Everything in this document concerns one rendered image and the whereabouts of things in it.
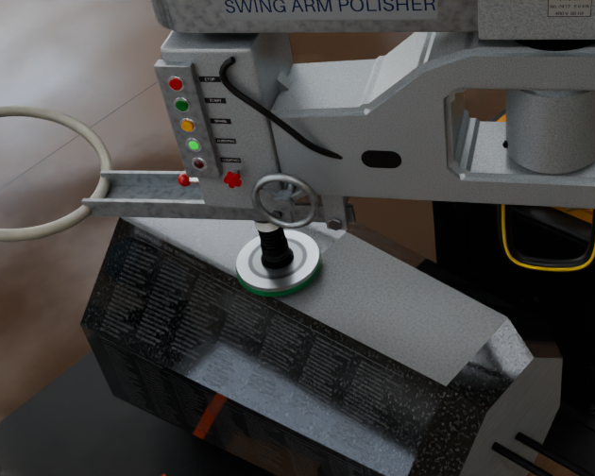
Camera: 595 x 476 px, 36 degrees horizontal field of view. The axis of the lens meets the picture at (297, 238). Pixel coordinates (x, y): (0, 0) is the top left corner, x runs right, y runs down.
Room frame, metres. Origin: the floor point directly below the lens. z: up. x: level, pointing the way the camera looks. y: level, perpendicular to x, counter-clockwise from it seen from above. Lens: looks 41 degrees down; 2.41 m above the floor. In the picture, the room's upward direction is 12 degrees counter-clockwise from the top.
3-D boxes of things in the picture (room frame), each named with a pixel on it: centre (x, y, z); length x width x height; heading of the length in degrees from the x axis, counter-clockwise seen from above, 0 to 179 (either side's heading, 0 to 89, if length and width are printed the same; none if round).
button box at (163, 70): (1.61, 0.17, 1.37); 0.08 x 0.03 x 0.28; 67
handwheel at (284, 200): (1.53, 0.00, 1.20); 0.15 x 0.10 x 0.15; 67
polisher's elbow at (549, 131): (1.43, -0.55, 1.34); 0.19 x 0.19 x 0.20
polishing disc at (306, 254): (1.69, 0.06, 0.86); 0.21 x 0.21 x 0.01
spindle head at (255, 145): (1.66, -0.01, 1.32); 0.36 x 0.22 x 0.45; 67
